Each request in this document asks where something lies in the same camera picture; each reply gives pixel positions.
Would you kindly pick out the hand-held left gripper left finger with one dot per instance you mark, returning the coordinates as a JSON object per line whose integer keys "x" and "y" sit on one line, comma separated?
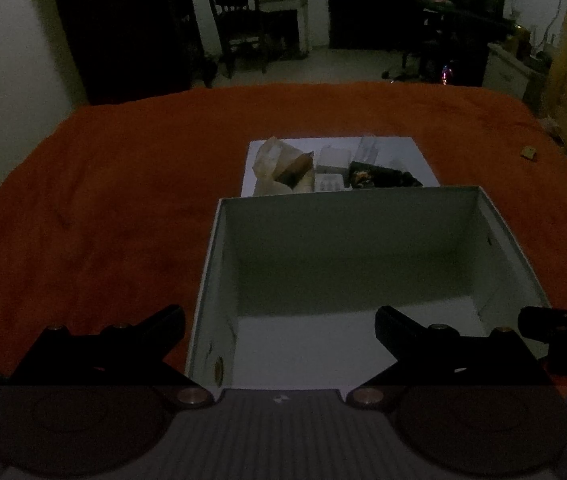
{"x": 175, "y": 324}

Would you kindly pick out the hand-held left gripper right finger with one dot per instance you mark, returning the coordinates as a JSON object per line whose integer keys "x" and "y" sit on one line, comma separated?
{"x": 386, "y": 324}

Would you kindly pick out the white cardboard box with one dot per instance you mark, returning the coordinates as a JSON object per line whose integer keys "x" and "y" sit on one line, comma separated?
{"x": 343, "y": 280}

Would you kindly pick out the black printed packet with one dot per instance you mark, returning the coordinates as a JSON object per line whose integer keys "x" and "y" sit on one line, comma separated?
{"x": 378, "y": 176}

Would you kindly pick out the white blister pack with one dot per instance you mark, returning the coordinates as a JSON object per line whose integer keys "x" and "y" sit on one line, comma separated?
{"x": 332, "y": 181}

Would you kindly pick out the small white box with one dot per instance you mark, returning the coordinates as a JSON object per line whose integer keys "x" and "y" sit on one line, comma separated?
{"x": 334, "y": 158}

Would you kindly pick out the clear plastic case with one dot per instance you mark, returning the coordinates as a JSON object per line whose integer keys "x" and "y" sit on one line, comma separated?
{"x": 366, "y": 150}

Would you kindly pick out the brown wooden block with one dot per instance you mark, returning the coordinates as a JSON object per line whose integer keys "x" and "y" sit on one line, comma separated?
{"x": 297, "y": 169}

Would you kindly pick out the orange cloth covered desktop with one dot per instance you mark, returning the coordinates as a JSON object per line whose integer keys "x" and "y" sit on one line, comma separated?
{"x": 113, "y": 200}

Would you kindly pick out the small yellowish scrap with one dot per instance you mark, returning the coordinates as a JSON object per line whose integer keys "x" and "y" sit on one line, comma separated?
{"x": 529, "y": 152}

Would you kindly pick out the low white cabinet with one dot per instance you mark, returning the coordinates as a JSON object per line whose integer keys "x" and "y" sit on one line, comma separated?
{"x": 508, "y": 72}

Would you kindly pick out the black office chair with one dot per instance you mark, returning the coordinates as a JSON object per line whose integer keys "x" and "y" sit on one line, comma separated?
{"x": 413, "y": 35}

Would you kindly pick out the dark tall wardrobe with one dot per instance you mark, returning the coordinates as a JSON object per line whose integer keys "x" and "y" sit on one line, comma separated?
{"x": 118, "y": 30}

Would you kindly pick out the dark wooden chair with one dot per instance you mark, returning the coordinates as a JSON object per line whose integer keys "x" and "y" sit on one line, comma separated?
{"x": 236, "y": 15}

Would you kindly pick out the white mantel frame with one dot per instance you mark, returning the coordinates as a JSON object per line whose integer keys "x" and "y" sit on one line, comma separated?
{"x": 303, "y": 20}

